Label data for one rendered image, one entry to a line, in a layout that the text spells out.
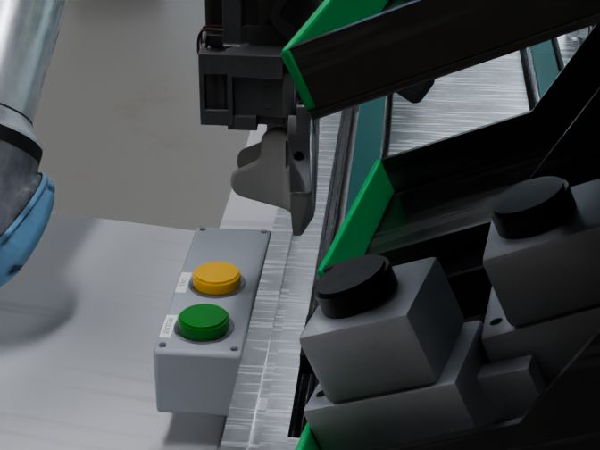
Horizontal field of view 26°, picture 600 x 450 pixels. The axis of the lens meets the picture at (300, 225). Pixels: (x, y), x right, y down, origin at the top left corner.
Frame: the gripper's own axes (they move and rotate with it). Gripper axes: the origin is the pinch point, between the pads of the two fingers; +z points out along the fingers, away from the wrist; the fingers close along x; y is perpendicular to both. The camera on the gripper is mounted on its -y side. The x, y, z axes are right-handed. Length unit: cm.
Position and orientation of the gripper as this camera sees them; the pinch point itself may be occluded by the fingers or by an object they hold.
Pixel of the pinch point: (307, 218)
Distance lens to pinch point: 95.9
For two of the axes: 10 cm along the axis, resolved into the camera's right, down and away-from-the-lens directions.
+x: -0.9, 4.6, -8.9
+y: -10.0, -0.4, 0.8
